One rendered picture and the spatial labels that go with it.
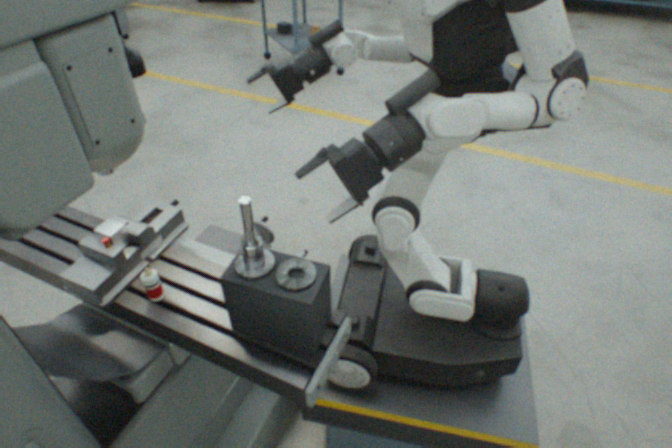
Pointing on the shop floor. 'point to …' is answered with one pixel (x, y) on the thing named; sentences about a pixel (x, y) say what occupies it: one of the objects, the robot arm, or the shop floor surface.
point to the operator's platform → (428, 408)
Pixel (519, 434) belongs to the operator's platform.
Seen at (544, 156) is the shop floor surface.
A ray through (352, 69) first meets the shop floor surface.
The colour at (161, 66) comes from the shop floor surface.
